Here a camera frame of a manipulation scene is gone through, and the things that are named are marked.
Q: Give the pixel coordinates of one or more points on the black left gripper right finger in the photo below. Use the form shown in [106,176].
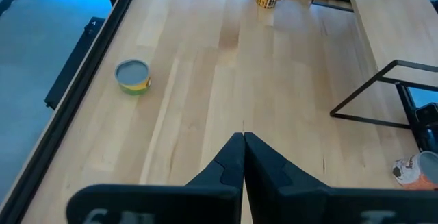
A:
[291,203]

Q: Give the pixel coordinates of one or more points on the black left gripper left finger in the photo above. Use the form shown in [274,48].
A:
[212,203]

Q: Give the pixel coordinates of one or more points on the small yellow green can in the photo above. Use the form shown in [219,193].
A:
[132,75]

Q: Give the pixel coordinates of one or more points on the orange and white can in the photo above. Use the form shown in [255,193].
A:
[410,174]

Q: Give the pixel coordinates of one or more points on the black power strip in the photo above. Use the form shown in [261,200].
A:
[70,63]

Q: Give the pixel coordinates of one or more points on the black table-level camera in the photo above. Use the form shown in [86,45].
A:
[427,112]

